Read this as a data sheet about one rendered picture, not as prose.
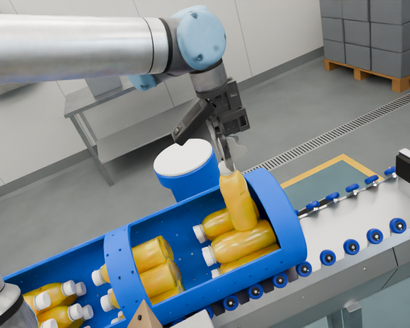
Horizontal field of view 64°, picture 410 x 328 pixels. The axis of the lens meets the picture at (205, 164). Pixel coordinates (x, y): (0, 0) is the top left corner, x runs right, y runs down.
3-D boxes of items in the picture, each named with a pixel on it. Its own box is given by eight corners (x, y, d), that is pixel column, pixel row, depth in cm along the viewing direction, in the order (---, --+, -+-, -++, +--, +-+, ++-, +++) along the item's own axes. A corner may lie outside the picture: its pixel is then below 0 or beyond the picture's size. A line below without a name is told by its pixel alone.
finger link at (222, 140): (233, 159, 73) (221, 123, 69) (227, 162, 73) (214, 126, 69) (227, 152, 77) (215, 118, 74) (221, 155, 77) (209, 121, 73)
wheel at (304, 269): (300, 258, 90) (298, 257, 92) (294, 273, 90) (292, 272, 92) (315, 264, 90) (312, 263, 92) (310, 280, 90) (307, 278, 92)
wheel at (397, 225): (403, 215, 92) (399, 215, 94) (389, 221, 92) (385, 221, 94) (410, 230, 92) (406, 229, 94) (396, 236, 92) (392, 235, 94)
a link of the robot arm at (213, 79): (192, 77, 63) (183, 68, 70) (199, 98, 66) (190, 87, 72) (228, 63, 64) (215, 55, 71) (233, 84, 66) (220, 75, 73)
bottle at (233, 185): (228, 227, 90) (207, 170, 82) (248, 213, 92) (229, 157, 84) (245, 237, 84) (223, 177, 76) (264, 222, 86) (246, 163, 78)
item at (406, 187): (429, 202, 100) (433, 163, 92) (417, 207, 100) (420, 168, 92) (403, 185, 109) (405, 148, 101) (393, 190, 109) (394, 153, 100)
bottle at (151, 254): (165, 245, 92) (104, 273, 91) (157, 231, 88) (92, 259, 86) (171, 265, 87) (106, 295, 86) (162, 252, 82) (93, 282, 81)
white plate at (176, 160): (192, 133, 162) (193, 135, 163) (144, 160, 154) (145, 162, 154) (223, 150, 140) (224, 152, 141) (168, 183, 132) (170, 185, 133)
